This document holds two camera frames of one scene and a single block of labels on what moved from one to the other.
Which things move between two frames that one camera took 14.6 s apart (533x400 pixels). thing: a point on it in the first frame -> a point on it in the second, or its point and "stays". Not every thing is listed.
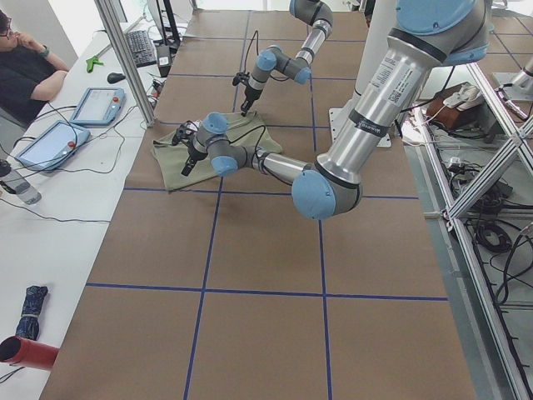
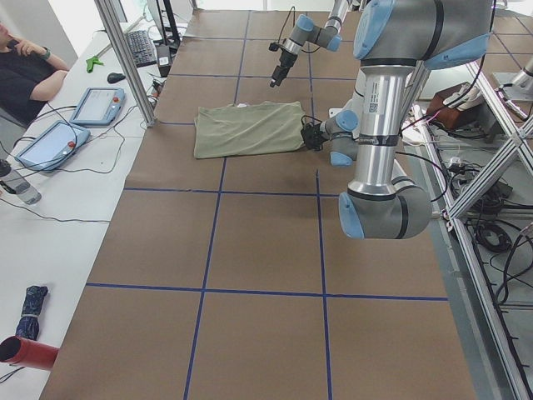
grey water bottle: (16, 182) stays
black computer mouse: (114, 77) stays
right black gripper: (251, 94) -> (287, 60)
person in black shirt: (30, 75) stays
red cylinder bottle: (20, 351) stays
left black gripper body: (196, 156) -> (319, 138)
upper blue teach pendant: (99, 107) stays
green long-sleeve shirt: (242, 131) -> (247, 128)
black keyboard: (141, 50) stays
